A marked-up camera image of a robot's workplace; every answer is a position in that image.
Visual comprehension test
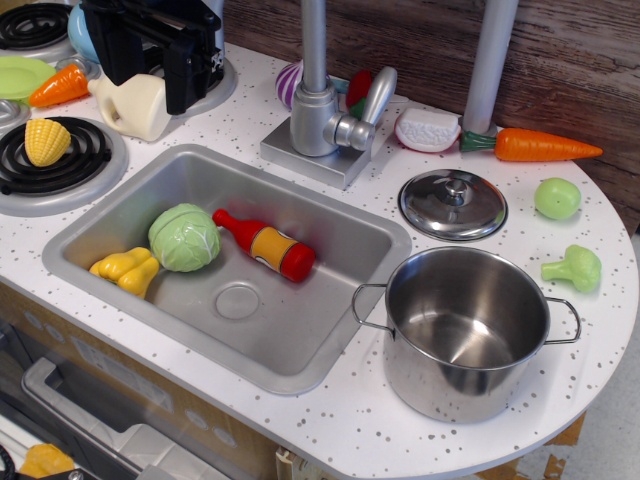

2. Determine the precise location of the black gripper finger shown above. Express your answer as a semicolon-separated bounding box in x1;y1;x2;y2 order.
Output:
163;37;216;115
93;20;144;86

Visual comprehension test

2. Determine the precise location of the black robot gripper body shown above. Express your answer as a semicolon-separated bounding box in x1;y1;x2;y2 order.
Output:
81;1;221;70

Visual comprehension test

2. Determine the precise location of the stainless steel pot lid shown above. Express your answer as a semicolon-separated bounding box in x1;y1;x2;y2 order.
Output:
398;169;508;242

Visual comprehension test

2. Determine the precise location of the blue toy bowl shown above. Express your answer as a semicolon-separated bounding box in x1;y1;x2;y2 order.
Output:
67;3;100;64

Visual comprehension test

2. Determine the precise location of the cream toy milk jug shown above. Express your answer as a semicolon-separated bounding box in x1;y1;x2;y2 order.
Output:
88;74;172;142

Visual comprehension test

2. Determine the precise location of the short orange toy carrot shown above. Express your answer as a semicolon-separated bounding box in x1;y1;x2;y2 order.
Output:
28;64;89;108

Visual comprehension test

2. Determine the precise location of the back left stove burner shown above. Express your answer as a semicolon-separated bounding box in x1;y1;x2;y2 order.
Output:
1;2;75;63

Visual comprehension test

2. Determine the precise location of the purple striped toy onion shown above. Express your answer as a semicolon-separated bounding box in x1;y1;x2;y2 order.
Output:
275;60;304;111

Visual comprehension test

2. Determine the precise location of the green toy plate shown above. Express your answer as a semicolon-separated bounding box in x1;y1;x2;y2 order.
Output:
0;56;56;101

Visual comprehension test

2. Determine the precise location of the front left stove burner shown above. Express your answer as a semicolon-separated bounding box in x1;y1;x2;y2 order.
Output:
1;117;128;217

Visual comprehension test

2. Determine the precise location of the yellow toy corn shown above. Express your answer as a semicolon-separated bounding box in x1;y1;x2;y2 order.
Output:
24;118;71;167

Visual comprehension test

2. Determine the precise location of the silver toy faucet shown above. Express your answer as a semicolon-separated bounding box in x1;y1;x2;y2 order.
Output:
260;1;397;190

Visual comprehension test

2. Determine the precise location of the red toy strawberry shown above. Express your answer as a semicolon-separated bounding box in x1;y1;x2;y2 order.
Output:
345;70;373;120

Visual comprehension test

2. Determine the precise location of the green toy cabbage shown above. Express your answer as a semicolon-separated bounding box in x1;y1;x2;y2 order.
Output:
148;203;221;273

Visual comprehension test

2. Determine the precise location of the yellow toy bell pepper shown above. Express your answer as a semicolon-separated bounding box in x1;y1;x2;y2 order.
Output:
89;247;160;299

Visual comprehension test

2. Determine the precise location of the red toy ketchup bottle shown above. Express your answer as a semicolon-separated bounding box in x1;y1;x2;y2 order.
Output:
212;209;316;283

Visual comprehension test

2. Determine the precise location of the white pink toy radish slice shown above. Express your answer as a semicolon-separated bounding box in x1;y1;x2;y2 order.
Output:
394;108;461;153

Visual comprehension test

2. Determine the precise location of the grey toy sink basin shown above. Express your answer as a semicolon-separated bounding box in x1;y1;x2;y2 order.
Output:
42;145;412;395

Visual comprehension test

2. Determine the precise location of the long orange toy carrot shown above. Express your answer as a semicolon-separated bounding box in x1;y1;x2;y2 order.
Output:
460;128;603;162

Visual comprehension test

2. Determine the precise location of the green toy apple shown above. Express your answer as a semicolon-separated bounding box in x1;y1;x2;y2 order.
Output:
534;178;582;220

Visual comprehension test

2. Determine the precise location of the yellow object bottom left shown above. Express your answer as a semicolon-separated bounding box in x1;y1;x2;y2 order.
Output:
18;444;75;479

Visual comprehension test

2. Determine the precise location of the green toy broccoli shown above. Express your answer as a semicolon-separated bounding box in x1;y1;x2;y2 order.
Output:
541;244;602;293

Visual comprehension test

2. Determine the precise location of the grey vertical post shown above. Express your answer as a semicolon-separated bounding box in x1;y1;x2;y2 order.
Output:
462;0;519;134

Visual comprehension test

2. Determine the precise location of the grey oven door handle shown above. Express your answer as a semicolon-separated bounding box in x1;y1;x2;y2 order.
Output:
21;358;226;479

